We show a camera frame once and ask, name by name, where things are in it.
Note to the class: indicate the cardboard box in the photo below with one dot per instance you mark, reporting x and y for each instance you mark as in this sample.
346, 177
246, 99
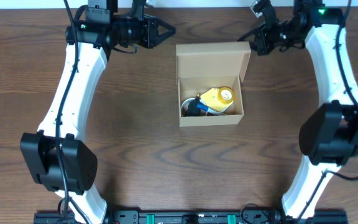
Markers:
201, 67

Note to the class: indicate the blue and white marker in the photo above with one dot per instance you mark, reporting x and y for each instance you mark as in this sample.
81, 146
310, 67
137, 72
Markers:
209, 110

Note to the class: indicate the white tape roll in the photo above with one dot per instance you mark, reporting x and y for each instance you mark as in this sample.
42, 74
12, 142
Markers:
184, 106

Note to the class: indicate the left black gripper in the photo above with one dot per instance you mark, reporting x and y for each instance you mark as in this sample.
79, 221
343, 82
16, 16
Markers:
149, 32

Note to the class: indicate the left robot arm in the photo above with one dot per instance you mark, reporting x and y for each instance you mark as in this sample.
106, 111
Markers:
56, 154

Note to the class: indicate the black teardrop-shaped object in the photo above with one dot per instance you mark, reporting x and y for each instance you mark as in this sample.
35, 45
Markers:
193, 110

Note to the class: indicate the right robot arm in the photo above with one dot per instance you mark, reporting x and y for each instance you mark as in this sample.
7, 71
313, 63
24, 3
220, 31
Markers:
329, 138

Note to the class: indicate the yellow sticky note pad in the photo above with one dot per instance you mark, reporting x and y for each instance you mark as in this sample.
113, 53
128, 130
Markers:
210, 99

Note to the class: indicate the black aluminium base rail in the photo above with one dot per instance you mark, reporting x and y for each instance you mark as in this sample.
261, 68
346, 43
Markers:
191, 217

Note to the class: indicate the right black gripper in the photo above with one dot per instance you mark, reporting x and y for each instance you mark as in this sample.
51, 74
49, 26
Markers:
262, 42

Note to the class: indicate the small yellow tape roll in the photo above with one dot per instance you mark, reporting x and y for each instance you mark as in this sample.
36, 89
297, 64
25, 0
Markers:
225, 95

